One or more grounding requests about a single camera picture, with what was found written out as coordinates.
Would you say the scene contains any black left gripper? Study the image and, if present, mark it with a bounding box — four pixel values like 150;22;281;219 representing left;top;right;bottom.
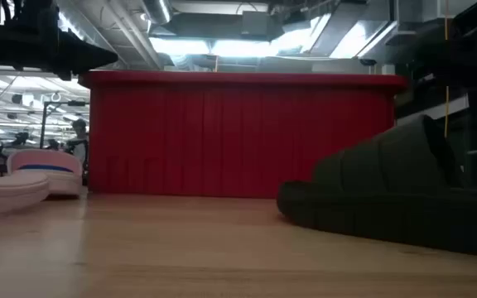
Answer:
0;28;119;81

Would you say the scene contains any dark green slide sandal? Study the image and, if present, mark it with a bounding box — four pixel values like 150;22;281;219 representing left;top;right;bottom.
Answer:
276;114;477;260

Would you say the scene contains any large red plastic bin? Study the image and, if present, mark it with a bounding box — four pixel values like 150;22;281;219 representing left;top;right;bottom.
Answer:
79;70;408;199

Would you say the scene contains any person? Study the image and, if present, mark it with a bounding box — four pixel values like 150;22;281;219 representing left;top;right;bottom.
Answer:
65;118;89;166

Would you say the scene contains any pink slide with blue stripe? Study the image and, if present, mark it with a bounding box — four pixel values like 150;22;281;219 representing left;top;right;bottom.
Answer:
7;148;84;198

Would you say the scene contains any bright ceiling light panel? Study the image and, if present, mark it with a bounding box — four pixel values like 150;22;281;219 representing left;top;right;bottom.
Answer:
149;37;272;58

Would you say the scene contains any black stand frame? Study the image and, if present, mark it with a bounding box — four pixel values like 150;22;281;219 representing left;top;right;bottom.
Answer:
39;100;89;150

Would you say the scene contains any round silver ceiling duct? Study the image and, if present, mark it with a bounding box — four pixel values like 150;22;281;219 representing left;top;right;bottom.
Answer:
141;0;173;25

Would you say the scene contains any grey ceiling duct box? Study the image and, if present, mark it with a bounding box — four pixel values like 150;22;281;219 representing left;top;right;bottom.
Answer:
241;11;273;37

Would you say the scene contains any slanted silver metal duct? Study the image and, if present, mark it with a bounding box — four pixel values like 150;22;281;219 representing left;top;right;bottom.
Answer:
308;0;398;59

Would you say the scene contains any yellow hanging cable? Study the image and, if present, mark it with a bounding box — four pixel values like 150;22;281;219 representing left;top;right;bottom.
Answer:
443;0;451;140

